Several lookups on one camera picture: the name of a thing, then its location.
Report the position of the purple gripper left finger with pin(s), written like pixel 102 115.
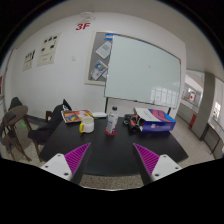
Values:
pixel 71 165

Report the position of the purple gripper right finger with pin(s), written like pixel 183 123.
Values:
pixel 152 166

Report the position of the clear plastic water bottle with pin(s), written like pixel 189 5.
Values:
pixel 112 120

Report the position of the black rectangular table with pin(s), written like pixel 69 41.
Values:
pixel 111 156

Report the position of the blue white cardboard box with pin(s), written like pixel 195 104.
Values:
pixel 152 120

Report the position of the wooden chair with black jacket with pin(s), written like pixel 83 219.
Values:
pixel 41 135

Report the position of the black red small device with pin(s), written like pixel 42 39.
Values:
pixel 132 121

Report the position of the red round coaster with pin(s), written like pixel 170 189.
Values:
pixel 110 134

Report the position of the white small flat box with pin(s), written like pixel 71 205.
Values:
pixel 99 114

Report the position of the wooden chair grey cushion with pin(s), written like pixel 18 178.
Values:
pixel 9 141

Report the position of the round brown side table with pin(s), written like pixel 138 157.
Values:
pixel 16 114

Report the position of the dark chair behind round table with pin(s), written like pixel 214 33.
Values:
pixel 15 102

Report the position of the large whiteboard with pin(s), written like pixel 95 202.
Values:
pixel 139 71

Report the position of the grey pin board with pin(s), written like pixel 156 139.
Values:
pixel 98 58

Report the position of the white mug yellow handle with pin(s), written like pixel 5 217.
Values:
pixel 86 125

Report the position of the small white wall poster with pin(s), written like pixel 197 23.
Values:
pixel 28 60

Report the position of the large white wall poster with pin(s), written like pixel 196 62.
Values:
pixel 48 49

